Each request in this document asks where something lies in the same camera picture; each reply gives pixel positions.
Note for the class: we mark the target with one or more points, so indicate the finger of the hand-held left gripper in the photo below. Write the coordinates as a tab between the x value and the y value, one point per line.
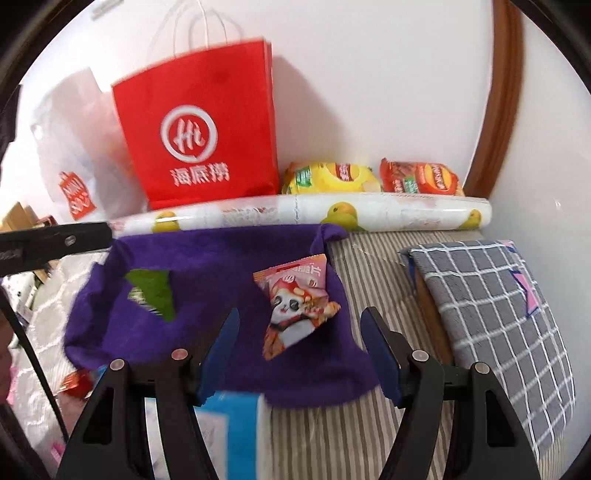
46	244

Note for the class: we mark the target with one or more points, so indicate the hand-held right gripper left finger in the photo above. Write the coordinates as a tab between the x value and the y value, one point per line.
221	350

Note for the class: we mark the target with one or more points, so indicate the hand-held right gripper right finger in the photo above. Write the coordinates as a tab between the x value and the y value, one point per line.
378	355

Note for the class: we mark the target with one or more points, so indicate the panda print snack packet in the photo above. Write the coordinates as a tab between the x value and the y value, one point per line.
291	309

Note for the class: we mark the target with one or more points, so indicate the green snack packet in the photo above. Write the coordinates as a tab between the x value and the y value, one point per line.
152	288

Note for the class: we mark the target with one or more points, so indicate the purple towel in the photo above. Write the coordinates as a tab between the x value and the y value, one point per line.
207	267

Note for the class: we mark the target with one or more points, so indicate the blue tissue pack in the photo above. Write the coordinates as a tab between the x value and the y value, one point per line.
240	434

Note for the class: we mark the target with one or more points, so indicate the striped mattress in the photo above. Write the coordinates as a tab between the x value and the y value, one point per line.
332	443

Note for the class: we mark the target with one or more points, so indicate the white plastic bag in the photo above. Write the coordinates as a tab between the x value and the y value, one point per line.
69	138

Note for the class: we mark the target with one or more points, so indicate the grey checked cloth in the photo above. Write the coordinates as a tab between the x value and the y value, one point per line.
485	314

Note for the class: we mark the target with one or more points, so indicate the fruit print paper roll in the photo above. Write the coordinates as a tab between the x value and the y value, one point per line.
392	212

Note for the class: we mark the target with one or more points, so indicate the red snack packet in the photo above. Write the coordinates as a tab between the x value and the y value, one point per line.
76	385

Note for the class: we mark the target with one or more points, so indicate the red chips packet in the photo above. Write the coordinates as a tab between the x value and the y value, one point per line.
425	180

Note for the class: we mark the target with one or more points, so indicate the yellow chips packet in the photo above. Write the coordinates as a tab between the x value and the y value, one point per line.
323	177

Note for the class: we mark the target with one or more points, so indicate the red paper bag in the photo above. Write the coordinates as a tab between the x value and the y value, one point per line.
198	92

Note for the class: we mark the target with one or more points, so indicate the brown wooden door frame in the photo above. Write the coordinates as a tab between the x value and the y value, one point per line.
501	92

